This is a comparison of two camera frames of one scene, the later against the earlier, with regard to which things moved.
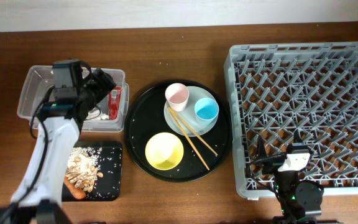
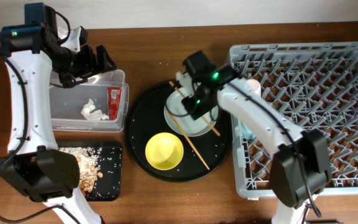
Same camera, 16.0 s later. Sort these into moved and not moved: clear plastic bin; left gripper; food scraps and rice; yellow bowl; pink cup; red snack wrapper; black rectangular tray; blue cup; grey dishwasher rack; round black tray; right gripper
Moved: right gripper; left gripper; blue cup; pink cup
Not moved: grey dishwasher rack; red snack wrapper; yellow bowl; round black tray; clear plastic bin; food scraps and rice; black rectangular tray
